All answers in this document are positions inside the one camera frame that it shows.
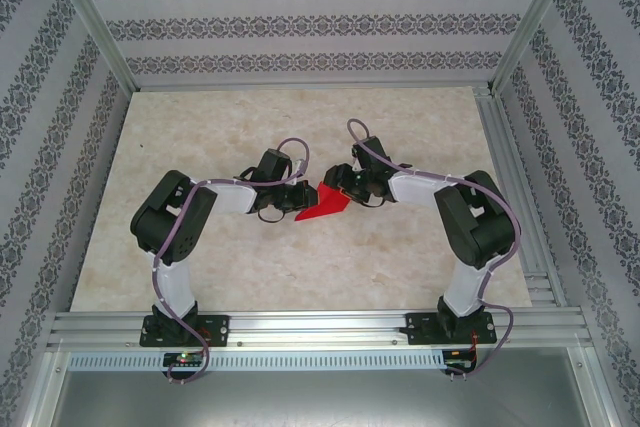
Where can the red cloth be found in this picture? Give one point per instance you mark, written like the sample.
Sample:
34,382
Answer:
327,204

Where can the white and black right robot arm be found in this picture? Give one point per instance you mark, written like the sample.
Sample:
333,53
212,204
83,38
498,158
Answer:
415,189

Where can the thin aluminium frame rail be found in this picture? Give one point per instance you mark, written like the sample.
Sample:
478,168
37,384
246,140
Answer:
310,87

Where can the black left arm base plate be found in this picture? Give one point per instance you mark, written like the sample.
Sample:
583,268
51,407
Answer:
217,329

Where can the long grooved aluminium profile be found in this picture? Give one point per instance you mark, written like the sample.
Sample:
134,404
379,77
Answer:
515,147

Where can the wide grooved aluminium rail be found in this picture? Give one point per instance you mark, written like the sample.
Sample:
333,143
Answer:
320,327

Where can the aluminium frame post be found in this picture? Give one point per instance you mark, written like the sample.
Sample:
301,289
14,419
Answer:
537,17
90,22

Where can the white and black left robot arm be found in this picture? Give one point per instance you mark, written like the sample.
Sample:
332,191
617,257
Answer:
230,199

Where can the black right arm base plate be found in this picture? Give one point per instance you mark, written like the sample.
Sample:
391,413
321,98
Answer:
417,329

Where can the grey sheet metal panel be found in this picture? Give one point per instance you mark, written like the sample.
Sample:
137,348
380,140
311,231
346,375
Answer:
320,402

